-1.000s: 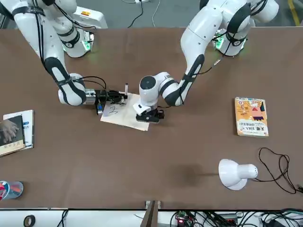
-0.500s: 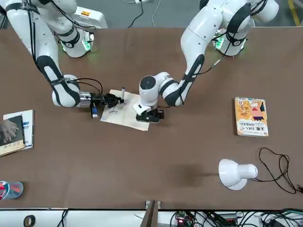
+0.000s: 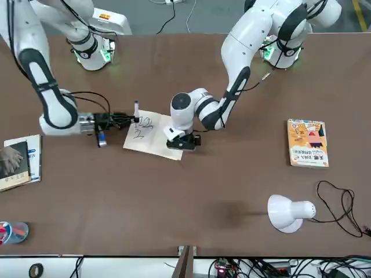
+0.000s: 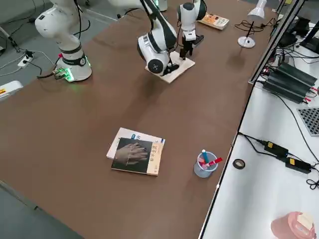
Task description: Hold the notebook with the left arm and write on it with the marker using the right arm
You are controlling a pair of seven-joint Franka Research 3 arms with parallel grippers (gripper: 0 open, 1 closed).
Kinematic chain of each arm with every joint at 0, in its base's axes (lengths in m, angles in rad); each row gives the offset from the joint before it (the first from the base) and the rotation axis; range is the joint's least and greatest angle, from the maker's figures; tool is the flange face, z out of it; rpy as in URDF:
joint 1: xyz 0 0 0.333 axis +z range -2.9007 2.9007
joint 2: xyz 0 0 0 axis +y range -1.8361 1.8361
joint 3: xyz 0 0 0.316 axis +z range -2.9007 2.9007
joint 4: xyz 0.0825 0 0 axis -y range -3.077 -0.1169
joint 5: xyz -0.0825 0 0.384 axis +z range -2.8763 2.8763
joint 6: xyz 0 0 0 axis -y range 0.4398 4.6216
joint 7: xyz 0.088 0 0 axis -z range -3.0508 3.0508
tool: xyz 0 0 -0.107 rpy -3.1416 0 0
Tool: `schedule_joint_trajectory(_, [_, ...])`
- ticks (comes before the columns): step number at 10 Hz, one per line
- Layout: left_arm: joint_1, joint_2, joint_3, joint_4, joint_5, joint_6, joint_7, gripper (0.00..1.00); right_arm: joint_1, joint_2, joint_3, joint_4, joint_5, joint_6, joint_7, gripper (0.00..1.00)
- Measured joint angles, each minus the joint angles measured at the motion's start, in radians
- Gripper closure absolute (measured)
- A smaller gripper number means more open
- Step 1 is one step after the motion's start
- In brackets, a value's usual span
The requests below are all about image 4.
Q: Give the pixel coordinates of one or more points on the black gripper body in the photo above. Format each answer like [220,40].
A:
[199,41]

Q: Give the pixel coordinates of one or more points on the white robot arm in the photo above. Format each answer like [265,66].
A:
[188,17]
[77,72]

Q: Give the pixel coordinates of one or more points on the red marker pen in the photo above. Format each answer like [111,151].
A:
[215,161]

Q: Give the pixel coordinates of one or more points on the orange cartoon cover book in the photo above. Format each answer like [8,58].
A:
[215,22]

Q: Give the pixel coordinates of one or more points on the white desk lamp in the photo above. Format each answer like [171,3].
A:
[258,8]

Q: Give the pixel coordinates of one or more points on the black finned power supply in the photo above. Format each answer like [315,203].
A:
[289,82]

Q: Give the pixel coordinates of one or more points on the white and blue book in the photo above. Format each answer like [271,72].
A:
[124,134]

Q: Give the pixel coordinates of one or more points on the blue pen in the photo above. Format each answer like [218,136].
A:
[205,155]

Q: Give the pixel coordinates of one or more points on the black book with hands photo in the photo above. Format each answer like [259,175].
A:
[132,155]

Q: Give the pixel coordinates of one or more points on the black tape roll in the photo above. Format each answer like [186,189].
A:
[234,164]

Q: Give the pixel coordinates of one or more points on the black power adapter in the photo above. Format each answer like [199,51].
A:
[276,149]
[297,165]

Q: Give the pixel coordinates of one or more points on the checkerboard calibration board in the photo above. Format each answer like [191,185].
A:
[310,122]

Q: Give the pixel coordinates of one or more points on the white power strip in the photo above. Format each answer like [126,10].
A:
[25,62]

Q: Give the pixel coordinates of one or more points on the white control box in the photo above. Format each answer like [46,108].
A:
[10,90]

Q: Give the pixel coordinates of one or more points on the pink plastic object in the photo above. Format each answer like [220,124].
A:
[286,226]

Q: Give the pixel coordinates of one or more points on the aluminium frame post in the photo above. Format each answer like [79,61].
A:
[271,47]

